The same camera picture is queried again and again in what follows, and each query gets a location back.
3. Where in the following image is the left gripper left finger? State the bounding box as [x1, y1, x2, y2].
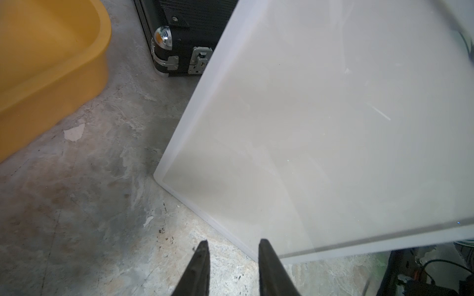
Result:
[171, 240, 211, 296]

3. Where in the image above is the yellow plastic tray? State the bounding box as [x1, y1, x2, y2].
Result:
[1, 1, 112, 159]

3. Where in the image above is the black ribbed case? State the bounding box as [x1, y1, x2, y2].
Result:
[134, 0, 238, 76]

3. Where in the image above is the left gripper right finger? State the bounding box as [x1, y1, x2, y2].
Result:
[258, 239, 300, 296]

